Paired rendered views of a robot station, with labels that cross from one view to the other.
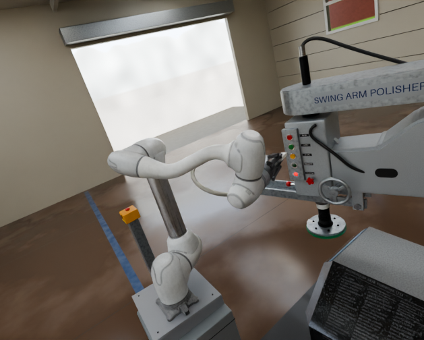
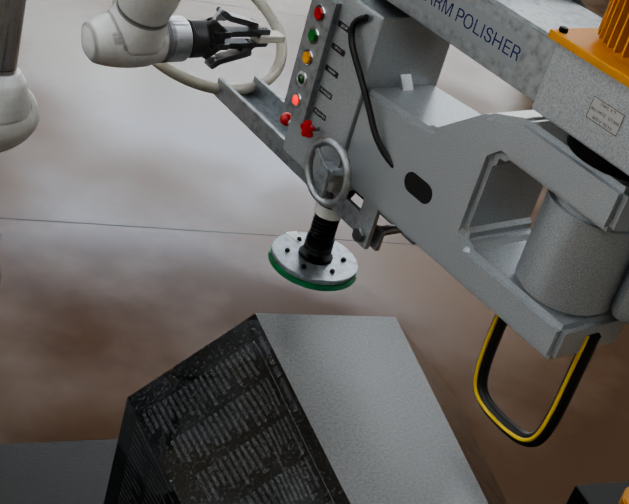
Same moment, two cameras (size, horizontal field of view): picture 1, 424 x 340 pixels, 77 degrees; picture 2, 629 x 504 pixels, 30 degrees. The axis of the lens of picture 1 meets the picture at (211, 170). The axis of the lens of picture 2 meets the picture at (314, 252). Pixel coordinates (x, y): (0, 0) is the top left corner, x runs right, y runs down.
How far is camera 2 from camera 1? 1.33 m
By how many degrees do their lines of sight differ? 10
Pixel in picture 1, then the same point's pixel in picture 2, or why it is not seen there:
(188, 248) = not seen: outside the picture
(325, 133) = (374, 45)
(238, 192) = (99, 27)
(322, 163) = (345, 106)
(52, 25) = not seen: outside the picture
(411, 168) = (450, 199)
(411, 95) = (497, 58)
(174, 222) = not seen: outside the picture
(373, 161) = (411, 152)
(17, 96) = not seen: outside the picture
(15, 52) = not seen: outside the picture
